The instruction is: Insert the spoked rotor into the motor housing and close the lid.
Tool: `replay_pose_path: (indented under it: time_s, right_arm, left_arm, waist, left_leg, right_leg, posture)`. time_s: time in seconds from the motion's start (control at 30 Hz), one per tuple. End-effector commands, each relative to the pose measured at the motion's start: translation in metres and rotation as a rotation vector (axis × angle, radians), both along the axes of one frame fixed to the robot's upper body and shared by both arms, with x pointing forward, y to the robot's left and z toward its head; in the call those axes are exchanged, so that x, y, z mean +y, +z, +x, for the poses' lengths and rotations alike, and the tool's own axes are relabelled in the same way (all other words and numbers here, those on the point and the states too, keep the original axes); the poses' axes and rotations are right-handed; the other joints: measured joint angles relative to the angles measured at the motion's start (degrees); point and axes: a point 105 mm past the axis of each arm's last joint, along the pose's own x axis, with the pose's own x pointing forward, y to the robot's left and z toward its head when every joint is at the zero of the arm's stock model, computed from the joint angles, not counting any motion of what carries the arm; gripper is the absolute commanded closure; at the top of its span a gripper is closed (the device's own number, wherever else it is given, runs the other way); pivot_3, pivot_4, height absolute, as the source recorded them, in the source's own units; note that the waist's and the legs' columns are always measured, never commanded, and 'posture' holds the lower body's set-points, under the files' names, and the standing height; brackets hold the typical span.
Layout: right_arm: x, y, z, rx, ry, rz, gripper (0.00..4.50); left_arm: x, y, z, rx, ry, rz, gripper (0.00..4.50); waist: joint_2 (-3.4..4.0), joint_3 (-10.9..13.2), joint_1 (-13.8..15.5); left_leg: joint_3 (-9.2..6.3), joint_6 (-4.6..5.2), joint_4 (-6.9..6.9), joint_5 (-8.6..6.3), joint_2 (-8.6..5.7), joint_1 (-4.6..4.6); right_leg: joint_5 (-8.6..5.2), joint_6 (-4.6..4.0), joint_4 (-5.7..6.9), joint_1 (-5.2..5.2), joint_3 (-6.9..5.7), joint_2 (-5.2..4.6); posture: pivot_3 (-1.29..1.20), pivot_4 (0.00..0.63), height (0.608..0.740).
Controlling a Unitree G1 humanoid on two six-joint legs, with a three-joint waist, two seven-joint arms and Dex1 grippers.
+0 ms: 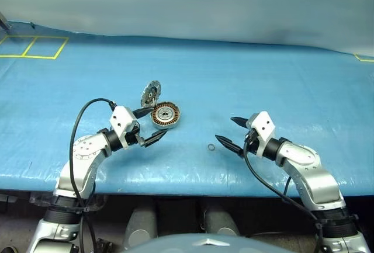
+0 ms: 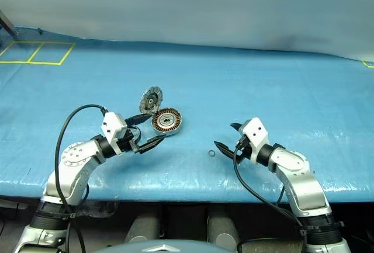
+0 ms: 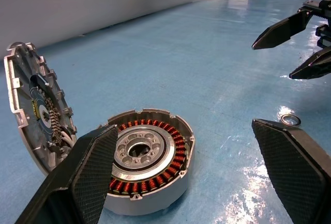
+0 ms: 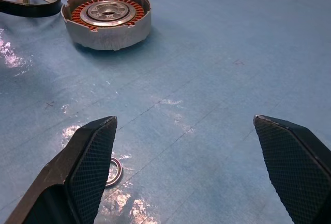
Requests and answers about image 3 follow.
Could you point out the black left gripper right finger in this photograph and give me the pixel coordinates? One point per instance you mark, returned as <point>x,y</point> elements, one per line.
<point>300,172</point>

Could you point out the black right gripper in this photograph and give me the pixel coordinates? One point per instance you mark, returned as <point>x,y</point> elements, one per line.
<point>323,9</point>

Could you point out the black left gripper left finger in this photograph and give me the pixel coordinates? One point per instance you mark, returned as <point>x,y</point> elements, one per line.
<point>77,182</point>

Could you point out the silver motor stator copper coils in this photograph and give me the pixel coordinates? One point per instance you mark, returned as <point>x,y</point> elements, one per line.
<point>165,195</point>

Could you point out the silver motor rotor cap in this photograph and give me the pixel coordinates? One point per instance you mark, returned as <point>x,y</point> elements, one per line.
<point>24,79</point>

